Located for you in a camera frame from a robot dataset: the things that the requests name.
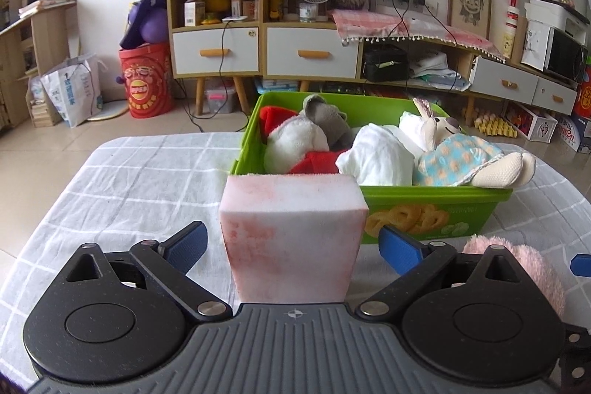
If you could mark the white round stand base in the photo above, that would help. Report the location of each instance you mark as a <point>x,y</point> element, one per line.
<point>111,111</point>

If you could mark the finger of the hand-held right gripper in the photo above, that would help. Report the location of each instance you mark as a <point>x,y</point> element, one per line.
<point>577,361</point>
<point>581,265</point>

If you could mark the paper drawing sheet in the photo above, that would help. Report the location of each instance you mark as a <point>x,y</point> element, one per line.
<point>535,43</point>

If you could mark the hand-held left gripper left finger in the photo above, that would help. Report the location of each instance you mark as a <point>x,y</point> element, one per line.
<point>187,244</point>

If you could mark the yellow can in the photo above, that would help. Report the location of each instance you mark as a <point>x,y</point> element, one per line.
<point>276,1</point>

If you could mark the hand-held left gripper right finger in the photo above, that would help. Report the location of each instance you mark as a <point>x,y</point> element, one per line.
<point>401,251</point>

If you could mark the microwave oven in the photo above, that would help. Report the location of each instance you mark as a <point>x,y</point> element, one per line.
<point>565,54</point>

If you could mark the red gift boxes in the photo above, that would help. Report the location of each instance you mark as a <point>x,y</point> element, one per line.
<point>579,117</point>

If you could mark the white printer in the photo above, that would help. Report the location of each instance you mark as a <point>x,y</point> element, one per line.
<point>556,13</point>

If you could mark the black metal box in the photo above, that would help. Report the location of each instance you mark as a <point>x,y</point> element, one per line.
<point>385,64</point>

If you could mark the purple plush toy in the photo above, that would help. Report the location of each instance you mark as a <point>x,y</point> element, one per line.
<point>147,18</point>

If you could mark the framed cartoon girl picture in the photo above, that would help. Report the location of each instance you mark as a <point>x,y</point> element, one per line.
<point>470,4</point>

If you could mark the yellow egg tray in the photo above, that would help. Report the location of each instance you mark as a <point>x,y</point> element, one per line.
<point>494,125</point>

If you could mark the clear bin blue lid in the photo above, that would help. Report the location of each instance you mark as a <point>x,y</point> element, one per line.
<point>277,85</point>

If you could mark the wooden shelf cabinet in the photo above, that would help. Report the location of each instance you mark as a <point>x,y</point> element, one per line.
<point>214,6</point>

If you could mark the pink stained white sponge block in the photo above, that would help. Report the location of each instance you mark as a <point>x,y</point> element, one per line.
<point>291,237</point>

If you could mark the stack of paper cups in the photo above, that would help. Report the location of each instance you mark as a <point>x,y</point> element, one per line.
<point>511,31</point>

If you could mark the white muslin cloth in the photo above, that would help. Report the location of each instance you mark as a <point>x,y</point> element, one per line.
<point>374,156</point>

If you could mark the small white carton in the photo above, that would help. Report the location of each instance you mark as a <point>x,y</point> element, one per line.
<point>195,11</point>

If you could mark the red printed bucket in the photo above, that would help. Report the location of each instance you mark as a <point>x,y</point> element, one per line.
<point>147,82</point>

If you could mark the pink fluffy plush toy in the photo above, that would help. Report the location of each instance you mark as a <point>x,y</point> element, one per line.
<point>542,271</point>

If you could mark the grey checked tablecloth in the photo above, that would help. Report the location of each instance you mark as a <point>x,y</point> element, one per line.
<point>138,181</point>

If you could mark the wooden bookshelf desk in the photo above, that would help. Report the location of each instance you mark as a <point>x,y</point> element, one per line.
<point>37,43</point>

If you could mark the clear bin pink contents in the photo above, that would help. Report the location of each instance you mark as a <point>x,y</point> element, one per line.
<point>220,101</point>

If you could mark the white and red crate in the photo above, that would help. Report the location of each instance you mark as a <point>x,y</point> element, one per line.
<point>531,124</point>

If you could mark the pink tasselled cloth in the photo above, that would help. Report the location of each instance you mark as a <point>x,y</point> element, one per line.
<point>415,29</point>

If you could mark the santa plush toy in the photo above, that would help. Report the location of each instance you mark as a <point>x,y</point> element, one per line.
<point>291,144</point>

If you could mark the clear plastic jar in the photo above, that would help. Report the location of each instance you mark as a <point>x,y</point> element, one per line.
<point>308,13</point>

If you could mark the wooden low sideboard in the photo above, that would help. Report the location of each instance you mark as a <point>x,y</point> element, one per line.
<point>415,48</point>

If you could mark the white paper bag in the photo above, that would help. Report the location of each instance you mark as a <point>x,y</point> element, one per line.
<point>74,91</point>

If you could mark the grey mouse plush toy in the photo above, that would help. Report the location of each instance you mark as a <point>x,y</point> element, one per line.
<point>325,121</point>

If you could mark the wall power sockets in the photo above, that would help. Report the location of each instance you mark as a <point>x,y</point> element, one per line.
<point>408,0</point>

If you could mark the green plastic box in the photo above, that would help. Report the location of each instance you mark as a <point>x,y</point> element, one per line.
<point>415,202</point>

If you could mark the pile of papers and cloths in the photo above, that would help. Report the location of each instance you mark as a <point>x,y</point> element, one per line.
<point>438,71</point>

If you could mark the rabbit doll blue dress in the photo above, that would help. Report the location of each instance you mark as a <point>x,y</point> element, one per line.
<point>461,158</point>

